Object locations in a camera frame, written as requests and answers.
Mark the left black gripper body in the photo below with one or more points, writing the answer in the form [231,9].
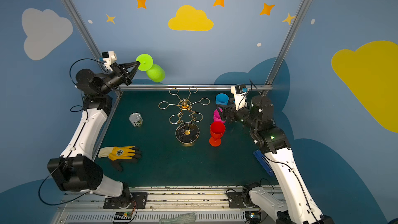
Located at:
[117,72]

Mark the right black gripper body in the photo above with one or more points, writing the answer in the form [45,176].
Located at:
[229,112]

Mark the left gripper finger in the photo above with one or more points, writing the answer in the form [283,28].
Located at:
[133,65]
[131,73]

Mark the pink wine glass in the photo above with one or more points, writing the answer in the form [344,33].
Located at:
[217,120]

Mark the blue wine glass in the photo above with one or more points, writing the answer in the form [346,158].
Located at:
[222,99]

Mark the red wine glass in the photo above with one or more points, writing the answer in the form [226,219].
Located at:
[217,130]

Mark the green wine glass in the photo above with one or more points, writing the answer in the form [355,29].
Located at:
[155,72]

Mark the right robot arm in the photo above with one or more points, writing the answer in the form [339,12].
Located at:
[299,206]

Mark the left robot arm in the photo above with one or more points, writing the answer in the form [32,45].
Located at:
[74,170]

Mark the silver tin can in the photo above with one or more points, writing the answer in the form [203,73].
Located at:
[136,119]

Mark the blue stapler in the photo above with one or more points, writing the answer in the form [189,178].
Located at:
[263,161]

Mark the yellow black work glove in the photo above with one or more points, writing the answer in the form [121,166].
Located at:
[118,155]

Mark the right circuit board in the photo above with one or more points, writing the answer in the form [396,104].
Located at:
[252,217]

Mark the circuit board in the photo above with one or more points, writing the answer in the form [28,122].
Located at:
[122,217]
[252,217]

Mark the left circuit board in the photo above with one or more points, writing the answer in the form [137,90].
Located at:
[122,217]

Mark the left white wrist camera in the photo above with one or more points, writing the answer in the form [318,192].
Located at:
[109,58]

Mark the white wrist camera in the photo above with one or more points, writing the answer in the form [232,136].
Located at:
[109,58]
[240,95]

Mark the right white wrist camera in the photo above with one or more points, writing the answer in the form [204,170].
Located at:
[240,95]

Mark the back frame bar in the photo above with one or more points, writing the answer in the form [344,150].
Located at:
[162,87]

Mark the gold wire glass rack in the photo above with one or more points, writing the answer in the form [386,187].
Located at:
[187,131]

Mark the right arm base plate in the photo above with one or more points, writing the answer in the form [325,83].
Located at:
[239,200]

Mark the aluminium rail base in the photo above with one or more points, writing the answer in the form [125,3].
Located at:
[175,205]

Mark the left frame post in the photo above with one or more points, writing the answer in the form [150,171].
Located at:
[80,24]

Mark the frame post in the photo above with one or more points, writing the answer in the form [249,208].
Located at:
[294,27]
[80,24]

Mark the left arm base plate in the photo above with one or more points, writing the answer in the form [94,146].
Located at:
[132,200]

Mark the right frame post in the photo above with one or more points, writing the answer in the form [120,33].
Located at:
[294,27]

